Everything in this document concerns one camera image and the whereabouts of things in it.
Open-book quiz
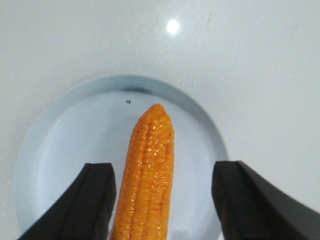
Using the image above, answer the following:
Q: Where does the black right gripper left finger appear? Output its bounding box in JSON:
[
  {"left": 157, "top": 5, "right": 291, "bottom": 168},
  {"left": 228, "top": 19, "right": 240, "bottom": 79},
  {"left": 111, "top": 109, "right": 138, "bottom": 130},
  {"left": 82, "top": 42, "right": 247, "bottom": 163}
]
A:
[{"left": 20, "top": 163, "right": 117, "bottom": 240}]

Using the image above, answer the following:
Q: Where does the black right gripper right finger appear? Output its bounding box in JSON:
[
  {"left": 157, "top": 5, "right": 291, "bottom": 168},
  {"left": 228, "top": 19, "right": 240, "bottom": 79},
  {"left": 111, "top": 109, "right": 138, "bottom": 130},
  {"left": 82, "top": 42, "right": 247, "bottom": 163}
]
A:
[{"left": 211, "top": 161, "right": 320, "bottom": 240}]

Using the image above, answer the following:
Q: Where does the orange corn cob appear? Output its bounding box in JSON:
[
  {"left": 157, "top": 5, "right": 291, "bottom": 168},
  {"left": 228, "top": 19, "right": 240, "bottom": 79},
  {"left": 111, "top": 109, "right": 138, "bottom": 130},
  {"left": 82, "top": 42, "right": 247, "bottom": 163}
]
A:
[{"left": 110, "top": 104, "right": 175, "bottom": 240}]

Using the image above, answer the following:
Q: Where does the light blue round plate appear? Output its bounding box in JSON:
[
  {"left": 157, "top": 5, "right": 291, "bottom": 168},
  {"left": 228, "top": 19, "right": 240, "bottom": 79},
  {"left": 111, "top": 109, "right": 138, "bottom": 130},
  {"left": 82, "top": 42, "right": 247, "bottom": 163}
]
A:
[{"left": 13, "top": 75, "right": 228, "bottom": 240}]

